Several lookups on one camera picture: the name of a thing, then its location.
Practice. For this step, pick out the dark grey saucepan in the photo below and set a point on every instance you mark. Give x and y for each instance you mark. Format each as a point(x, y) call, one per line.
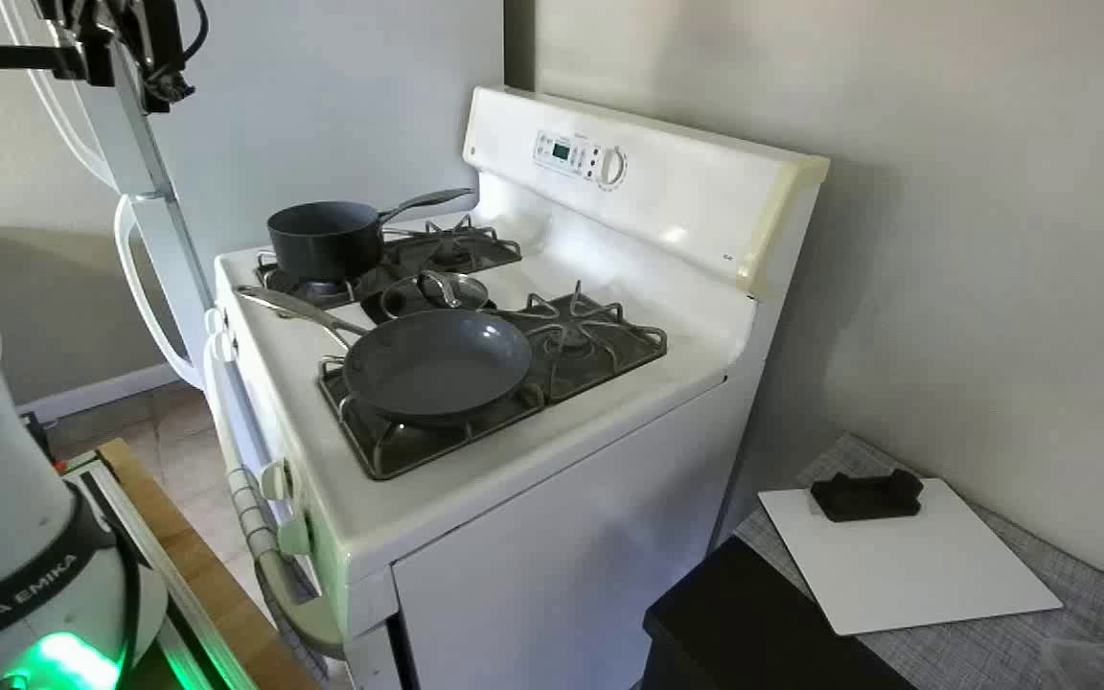
point(339, 239)

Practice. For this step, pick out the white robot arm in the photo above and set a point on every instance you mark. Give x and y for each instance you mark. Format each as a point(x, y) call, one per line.
point(72, 585)

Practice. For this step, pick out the black stove grate with pot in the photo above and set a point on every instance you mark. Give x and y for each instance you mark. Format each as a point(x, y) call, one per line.
point(439, 247)

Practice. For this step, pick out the black stove grate with pan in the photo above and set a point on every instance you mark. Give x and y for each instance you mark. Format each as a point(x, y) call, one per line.
point(577, 345)

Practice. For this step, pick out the grey frying pan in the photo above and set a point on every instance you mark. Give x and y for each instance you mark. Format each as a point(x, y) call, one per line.
point(423, 369)

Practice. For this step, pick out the white gas stove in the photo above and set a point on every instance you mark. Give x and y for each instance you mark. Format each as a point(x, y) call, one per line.
point(530, 557)

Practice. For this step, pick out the small black clip object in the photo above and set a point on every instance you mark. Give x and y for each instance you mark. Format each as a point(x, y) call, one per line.
point(869, 495)

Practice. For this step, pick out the black box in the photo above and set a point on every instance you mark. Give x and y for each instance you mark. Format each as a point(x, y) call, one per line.
point(734, 621)

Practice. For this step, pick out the wooden robot platform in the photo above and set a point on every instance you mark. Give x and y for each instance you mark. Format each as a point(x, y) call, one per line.
point(216, 635)

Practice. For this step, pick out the white board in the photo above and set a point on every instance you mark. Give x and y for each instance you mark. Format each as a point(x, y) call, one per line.
point(901, 571)

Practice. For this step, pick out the white refrigerator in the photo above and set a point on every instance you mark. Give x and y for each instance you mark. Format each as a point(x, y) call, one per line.
point(113, 141)

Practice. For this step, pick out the grey woven mat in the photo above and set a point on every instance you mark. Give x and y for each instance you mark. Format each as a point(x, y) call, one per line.
point(1059, 649)

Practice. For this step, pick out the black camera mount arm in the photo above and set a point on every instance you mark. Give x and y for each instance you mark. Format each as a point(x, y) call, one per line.
point(85, 32)

